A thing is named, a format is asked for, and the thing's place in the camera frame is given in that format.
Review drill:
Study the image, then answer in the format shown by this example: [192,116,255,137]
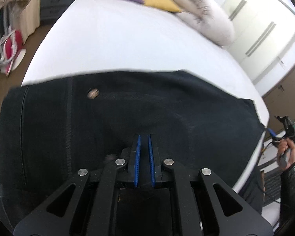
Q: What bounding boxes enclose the black denim pants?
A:
[0,71,264,226]

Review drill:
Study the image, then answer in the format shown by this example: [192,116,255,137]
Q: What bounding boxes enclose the person's right hand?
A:
[277,138,295,171]

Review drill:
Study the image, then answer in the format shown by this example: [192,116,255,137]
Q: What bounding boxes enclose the black leather jacket sleeve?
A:
[280,162,295,220]

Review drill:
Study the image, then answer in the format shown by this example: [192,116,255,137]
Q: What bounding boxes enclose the white wardrobe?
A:
[217,0,295,82]

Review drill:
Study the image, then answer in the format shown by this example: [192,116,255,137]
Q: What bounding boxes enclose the rolled white duvet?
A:
[172,0,235,47]

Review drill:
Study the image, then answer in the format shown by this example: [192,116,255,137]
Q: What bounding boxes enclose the red and white heater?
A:
[0,29,26,77]

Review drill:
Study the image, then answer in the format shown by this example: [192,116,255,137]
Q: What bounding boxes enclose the yellow patterned pillow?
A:
[143,0,183,13]

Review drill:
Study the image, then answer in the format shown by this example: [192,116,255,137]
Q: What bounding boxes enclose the bed with white sheet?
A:
[19,0,271,195]

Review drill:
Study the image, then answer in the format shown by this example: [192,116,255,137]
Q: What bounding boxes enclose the beige curtain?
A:
[20,0,40,43]

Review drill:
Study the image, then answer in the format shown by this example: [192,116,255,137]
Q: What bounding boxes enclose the dark grey nightstand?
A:
[40,0,75,22]

